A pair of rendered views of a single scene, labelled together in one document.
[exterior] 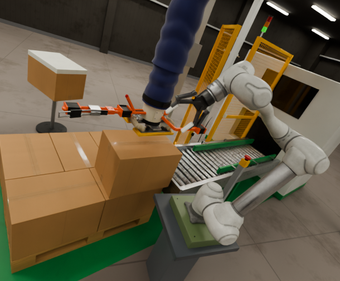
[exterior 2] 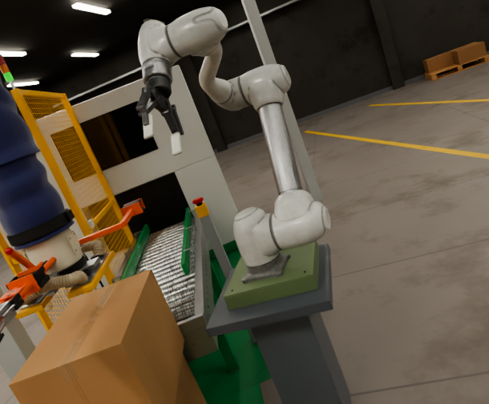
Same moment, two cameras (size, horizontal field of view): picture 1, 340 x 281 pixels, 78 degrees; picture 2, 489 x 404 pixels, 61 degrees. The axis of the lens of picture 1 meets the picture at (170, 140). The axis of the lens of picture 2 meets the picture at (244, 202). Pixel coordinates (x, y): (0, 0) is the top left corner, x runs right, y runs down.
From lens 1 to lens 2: 0.80 m
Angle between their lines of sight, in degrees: 43
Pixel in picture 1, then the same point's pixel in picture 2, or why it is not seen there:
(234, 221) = (307, 197)
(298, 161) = (271, 88)
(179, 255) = (326, 297)
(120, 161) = (123, 346)
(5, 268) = not seen: outside the picture
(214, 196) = (260, 216)
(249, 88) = (203, 19)
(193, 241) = (311, 272)
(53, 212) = not seen: outside the picture
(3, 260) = not seen: outside the picture
